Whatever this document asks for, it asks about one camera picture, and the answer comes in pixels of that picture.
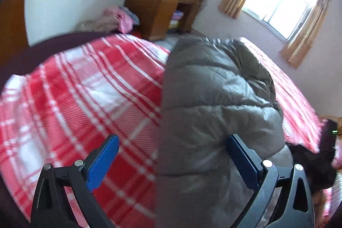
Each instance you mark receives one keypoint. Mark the wooden door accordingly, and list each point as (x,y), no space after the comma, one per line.
(13,22)

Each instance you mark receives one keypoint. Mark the dark maroon bed sheet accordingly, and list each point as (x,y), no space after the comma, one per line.
(40,51)

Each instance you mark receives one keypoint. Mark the grey puffer jacket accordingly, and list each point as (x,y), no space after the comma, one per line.
(213,99)

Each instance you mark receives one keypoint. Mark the pink patterned quilt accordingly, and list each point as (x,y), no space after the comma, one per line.
(331,201)

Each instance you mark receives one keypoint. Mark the beige fluffy cloth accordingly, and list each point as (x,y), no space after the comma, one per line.
(93,25)

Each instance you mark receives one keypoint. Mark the red plaid blanket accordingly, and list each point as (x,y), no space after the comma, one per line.
(80,99)

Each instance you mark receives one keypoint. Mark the stack of folded cloths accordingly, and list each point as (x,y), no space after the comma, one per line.
(176,19)

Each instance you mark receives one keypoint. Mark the pink clothes pile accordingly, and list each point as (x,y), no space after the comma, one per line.
(120,17)

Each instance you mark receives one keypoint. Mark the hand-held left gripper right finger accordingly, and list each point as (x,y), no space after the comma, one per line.
(244,161)

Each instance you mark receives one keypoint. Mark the wooden desk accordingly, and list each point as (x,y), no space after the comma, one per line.
(149,3)

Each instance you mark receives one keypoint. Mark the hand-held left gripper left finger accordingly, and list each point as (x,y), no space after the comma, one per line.
(103,161)

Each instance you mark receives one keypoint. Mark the black furry cloth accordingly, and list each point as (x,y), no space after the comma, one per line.
(312,166)

